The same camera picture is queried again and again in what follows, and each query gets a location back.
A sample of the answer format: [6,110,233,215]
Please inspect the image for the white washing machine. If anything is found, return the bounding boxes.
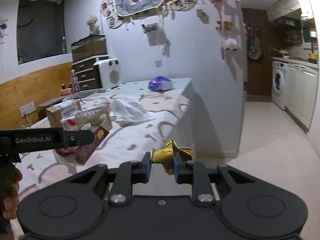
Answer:
[271,60,289,111]

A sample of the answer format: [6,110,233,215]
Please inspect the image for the white plastic bag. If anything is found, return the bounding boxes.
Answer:
[110,98,156,127]

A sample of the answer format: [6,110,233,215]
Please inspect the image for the red white packet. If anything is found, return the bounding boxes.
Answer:
[55,117,84,156]

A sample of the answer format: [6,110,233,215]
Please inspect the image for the brown wooden door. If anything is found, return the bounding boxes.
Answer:
[241,7,276,97]

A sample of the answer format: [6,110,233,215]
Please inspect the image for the clear plastic bottle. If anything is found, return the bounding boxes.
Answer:
[76,107,111,127]

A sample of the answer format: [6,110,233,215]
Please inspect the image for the purple snack bag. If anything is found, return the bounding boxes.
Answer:
[148,76,175,92]

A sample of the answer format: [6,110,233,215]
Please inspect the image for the wall power outlet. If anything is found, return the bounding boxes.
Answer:
[19,101,36,118]

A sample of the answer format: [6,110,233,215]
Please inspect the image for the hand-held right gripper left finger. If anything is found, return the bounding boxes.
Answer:
[67,152,152,205]

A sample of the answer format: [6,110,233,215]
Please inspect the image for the red-brown carton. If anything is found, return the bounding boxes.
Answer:
[75,119,112,165]

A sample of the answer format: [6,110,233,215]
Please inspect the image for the white fan heater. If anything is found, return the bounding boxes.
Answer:
[93,58,125,92]

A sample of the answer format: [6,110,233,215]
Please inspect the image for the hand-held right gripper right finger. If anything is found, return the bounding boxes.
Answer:
[174,152,252,205]

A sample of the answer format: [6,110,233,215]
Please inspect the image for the dried flower bunch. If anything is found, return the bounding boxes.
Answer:
[86,15,101,35]

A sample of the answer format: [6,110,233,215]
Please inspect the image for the small orange holder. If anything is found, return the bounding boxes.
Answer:
[60,85,73,97]

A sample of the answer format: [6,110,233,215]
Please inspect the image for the small wooden wall shelf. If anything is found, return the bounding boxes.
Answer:
[141,23,160,34]

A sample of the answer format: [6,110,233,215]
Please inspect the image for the small water bottle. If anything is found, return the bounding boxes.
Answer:
[70,70,80,93]

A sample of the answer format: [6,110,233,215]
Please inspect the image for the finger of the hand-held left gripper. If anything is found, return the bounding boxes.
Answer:
[64,129,95,147]

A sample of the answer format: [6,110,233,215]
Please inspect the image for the gold foil wrapper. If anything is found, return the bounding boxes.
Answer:
[150,138,195,176]

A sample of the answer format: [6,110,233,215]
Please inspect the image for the white plush wall toy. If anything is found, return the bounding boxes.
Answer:
[224,38,238,52]

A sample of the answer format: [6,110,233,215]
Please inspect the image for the white kitchen cabinets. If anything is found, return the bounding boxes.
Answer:
[285,63,319,133]

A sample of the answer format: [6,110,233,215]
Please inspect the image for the glass fish tank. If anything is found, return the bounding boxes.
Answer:
[71,34,108,63]

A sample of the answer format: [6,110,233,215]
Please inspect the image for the long white cabinet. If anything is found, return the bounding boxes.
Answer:
[37,78,200,156]

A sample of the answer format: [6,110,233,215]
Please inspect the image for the black range hood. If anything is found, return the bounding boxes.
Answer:
[271,16,302,32]

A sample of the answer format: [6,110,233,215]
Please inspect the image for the dark drawer organizer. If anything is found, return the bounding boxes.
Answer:
[71,56,111,92]

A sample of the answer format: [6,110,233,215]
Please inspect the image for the brown hanging bag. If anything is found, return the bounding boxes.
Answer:
[247,25,263,61]

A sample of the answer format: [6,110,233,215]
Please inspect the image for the labelled cardboard box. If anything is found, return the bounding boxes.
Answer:
[45,99,82,128]

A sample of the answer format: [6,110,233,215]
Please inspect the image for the dark window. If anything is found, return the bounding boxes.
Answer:
[17,0,66,64]

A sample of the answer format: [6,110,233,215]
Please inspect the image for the person's left hand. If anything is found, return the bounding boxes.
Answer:
[2,168,23,220]

